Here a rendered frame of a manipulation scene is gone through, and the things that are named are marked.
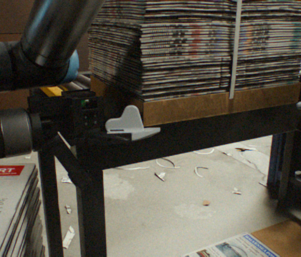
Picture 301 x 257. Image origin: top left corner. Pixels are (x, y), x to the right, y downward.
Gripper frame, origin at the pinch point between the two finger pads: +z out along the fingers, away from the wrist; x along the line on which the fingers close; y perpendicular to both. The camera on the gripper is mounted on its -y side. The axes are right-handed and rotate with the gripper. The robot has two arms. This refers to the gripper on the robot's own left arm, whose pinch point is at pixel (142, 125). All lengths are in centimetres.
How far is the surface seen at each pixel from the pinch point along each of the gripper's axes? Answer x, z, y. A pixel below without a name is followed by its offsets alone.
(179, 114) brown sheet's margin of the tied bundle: -4.8, 5.1, 2.6
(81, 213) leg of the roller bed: 9.1, -10.4, -20.8
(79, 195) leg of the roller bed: 9.7, -10.4, -16.8
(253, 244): 40, 74, -78
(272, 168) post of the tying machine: 80, 124, -67
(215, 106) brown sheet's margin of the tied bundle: -4.8, 12.9, 3.0
